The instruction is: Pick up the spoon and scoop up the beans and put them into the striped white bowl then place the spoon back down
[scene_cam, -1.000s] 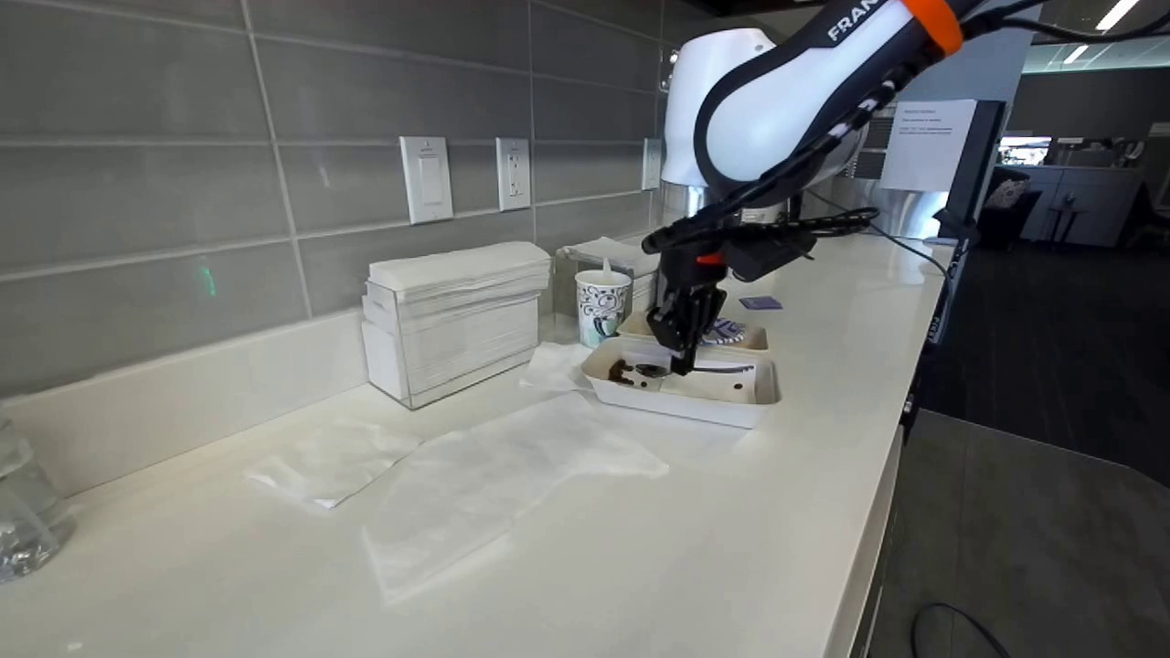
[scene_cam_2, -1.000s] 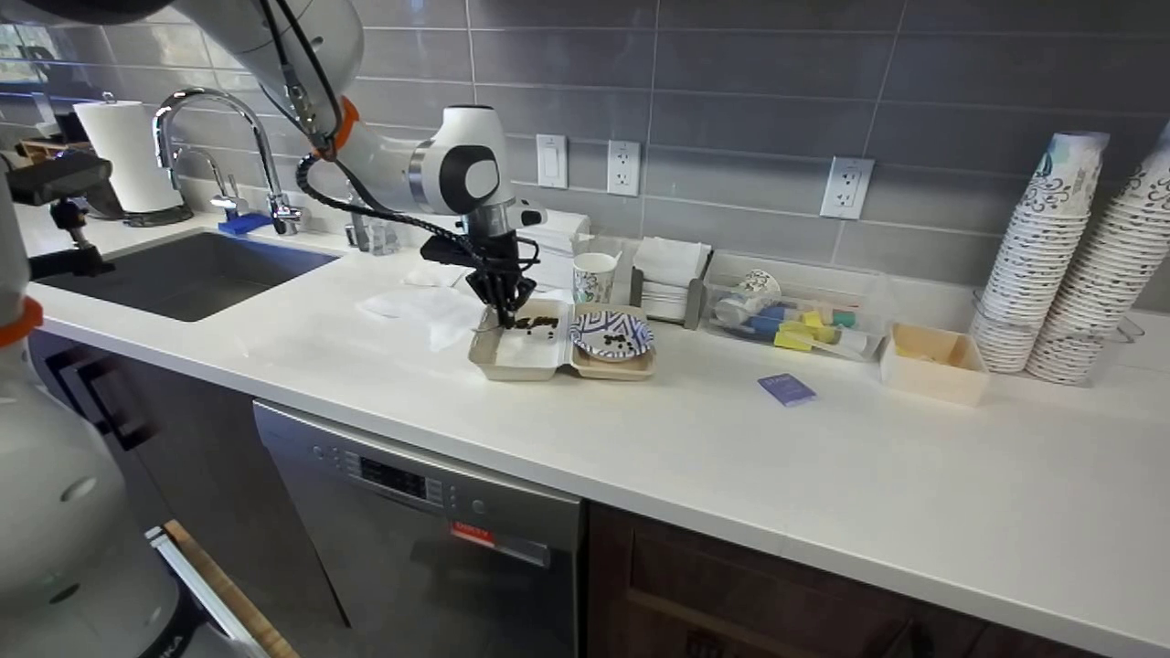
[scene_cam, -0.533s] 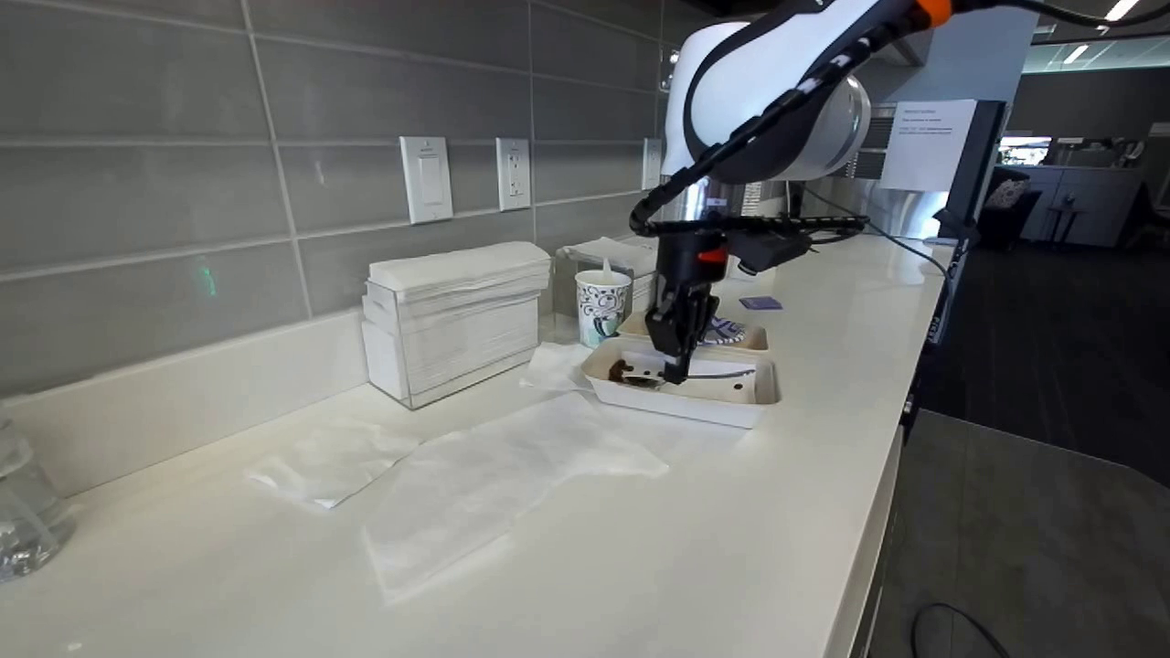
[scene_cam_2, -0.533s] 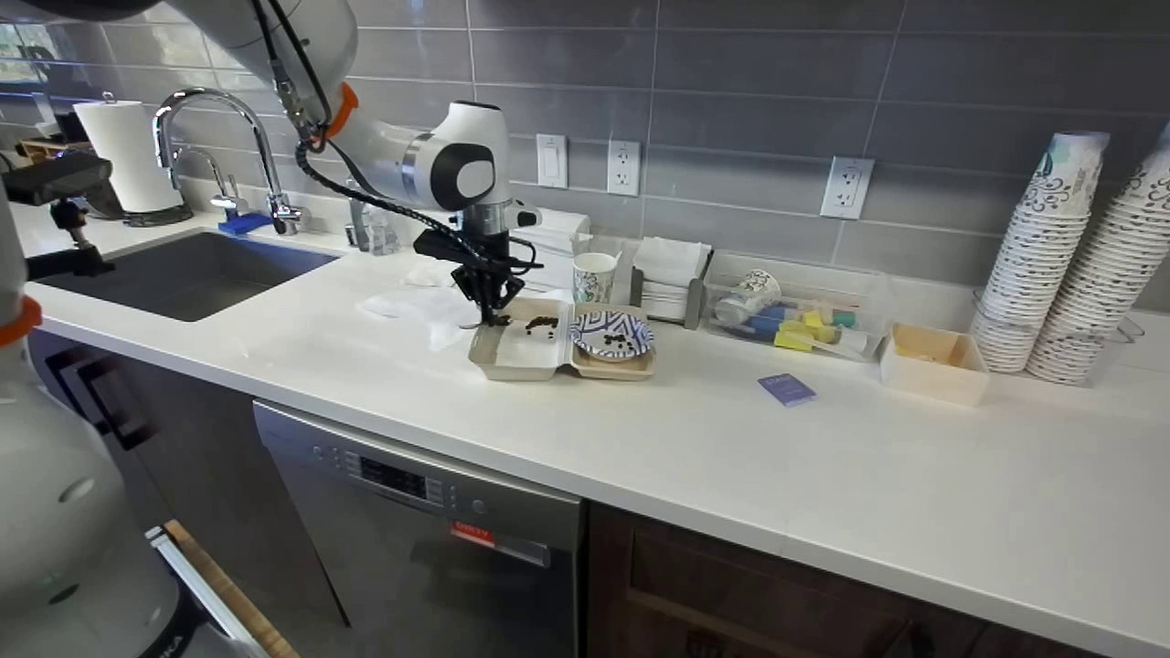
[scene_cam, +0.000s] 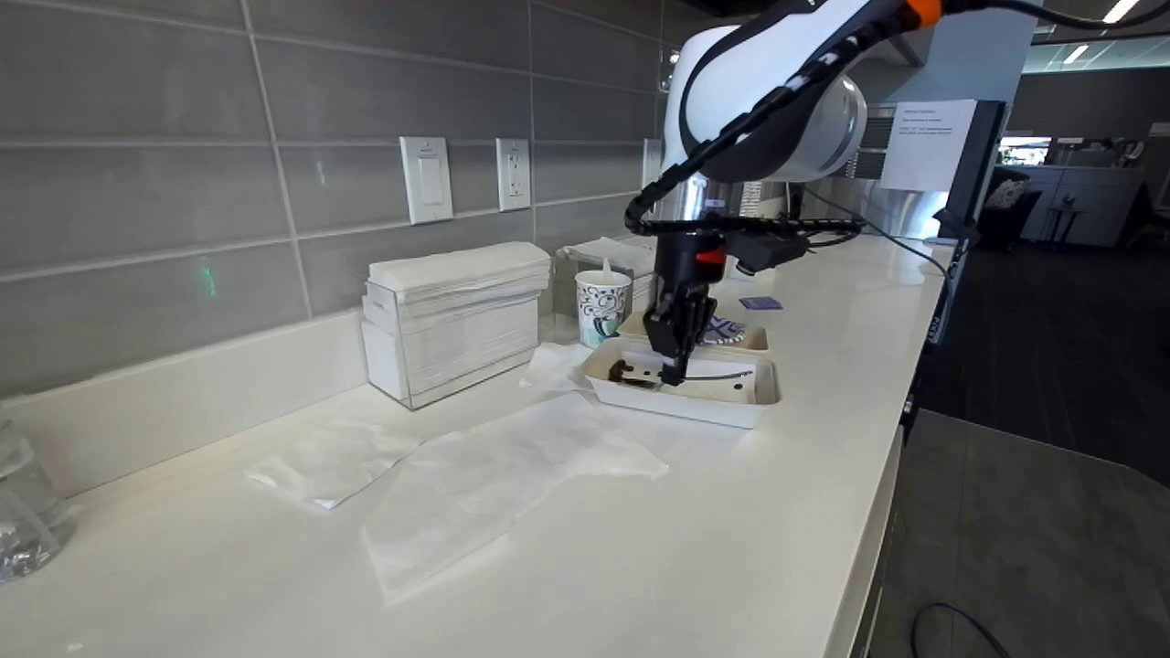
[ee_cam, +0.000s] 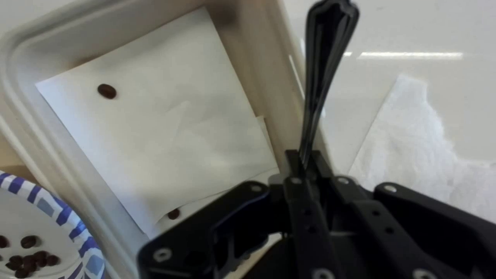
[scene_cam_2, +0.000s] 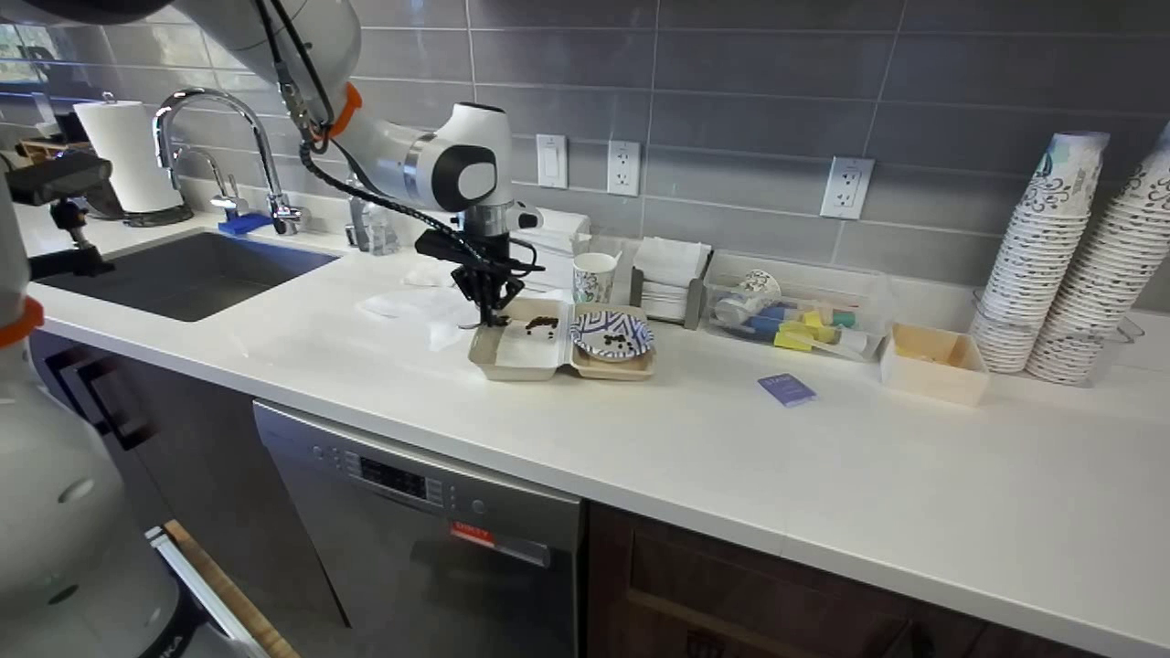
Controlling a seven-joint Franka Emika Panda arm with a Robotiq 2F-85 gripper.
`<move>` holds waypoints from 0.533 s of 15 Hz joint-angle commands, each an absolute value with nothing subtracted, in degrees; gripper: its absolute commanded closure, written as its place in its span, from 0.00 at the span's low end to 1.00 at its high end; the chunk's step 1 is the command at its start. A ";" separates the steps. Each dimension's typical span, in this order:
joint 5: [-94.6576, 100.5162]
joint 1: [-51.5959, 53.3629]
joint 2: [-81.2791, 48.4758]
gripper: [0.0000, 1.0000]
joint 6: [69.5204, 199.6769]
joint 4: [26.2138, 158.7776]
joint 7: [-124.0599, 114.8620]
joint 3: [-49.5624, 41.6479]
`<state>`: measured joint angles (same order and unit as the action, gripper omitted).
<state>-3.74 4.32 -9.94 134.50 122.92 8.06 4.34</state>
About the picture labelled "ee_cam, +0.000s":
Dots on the single brown bean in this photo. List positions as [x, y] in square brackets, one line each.
[173, 213]
[107, 92]

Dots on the brown beans pile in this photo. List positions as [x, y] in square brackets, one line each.
[31, 261]

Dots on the white clamshell takeout tray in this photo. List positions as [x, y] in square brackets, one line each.
[241, 47]

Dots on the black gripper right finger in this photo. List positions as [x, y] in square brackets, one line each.
[403, 227]

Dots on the white paper tray liner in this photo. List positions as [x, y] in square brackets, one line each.
[170, 129]

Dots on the large clear plastic bag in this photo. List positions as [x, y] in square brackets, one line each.
[412, 145]

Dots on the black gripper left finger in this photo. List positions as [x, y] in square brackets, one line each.
[221, 227]

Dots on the metal spoon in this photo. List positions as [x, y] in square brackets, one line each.
[327, 52]

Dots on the blue patterned paper bowl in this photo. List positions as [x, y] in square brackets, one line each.
[31, 218]

